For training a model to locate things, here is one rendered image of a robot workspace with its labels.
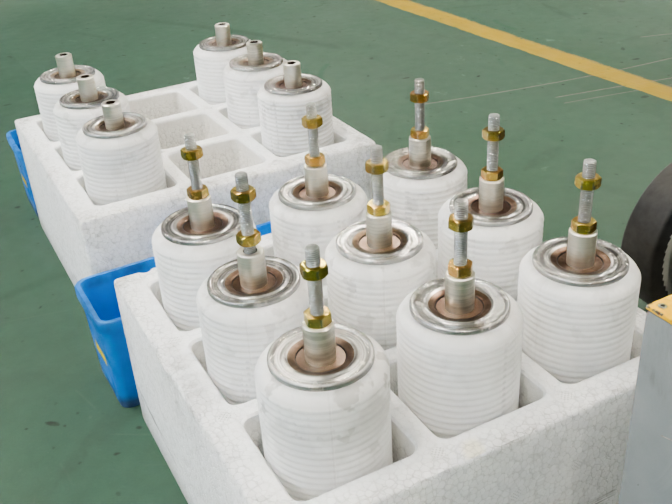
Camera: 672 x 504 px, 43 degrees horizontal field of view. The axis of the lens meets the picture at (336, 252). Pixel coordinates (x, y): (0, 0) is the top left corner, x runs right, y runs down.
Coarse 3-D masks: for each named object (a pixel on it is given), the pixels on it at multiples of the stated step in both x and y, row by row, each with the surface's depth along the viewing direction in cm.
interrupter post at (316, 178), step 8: (304, 168) 82; (312, 168) 81; (320, 168) 81; (312, 176) 81; (320, 176) 81; (312, 184) 82; (320, 184) 82; (312, 192) 82; (320, 192) 82; (328, 192) 83
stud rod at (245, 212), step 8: (240, 176) 64; (240, 184) 65; (248, 184) 65; (240, 208) 66; (248, 208) 66; (240, 216) 66; (248, 216) 66; (248, 224) 66; (248, 232) 67; (248, 248) 67
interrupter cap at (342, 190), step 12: (300, 180) 85; (336, 180) 85; (348, 180) 84; (288, 192) 83; (300, 192) 84; (336, 192) 83; (348, 192) 82; (288, 204) 81; (300, 204) 81; (312, 204) 81; (324, 204) 80; (336, 204) 80
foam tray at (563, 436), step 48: (144, 288) 83; (144, 336) 78; (192, 336) 76; (144, 384) 86; (192, 384) 70; (528, 384) 69; (576, 384) 67; (624, 384) 67; (192, 432) 70; (240, 432) 65; (480, 432) 63; (528, 432) 63; (576, 432) 66; (624, 432) 69; (192, 480) 76; (240, 480) 60; (384, 480) 60; (432, 480) 60; (480, 480) 62; (528, 480) 65; (576, 480) 69
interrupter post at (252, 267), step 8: (240, 248) 68; (256, 248) 68; (240, 256) 67; (248, 256) 67; (256, 256) 67; (264, 256) 68; (240, 264) 68; (248, 264) 67; (256, 264) 68; (264, 264) 68; (240, 272) 68; (248, 272) 68; (256, 272) 68; (264, 272) 69; (240, 280) 69; (248, 280) 68; (256, 280) 68; (264, 280) 69; (248, 288) 69; (256, 288) 69
